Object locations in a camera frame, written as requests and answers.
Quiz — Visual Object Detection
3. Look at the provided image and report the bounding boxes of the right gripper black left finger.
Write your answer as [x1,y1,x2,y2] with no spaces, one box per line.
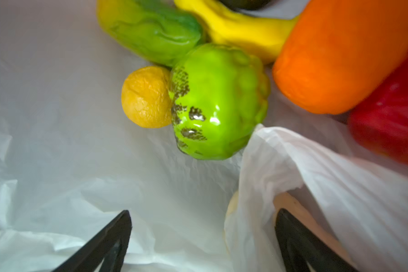
[54,210,132,272]

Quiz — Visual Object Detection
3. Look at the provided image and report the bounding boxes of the red pepper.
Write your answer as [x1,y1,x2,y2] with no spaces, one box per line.
[347,55,408,165]

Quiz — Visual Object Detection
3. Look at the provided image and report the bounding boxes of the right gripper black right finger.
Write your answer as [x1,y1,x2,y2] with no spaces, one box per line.
[275,209,357,272]

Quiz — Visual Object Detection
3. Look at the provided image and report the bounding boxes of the orange carrot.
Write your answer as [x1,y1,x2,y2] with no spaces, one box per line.
[273,1,408,114]

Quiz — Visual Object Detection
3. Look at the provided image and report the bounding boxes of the beige potato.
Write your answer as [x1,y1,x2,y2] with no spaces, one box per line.
[224,191,356,269]

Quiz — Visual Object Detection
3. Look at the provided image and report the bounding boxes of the yellow banana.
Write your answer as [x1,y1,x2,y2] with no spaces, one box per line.
[174,0,300,65]

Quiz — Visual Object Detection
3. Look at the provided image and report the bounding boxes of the green custard apple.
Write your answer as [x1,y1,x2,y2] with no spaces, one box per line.
[169,43,270,160]

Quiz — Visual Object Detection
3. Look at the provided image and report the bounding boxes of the small yellow lemon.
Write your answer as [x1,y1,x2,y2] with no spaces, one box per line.
[121,66,172,129]

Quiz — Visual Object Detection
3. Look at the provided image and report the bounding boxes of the dark avocado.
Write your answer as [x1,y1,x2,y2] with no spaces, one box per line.
[219,0,272,11]

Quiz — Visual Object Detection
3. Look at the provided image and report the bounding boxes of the white plastic bag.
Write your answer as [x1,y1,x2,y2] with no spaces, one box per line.
[0,1,408,272]

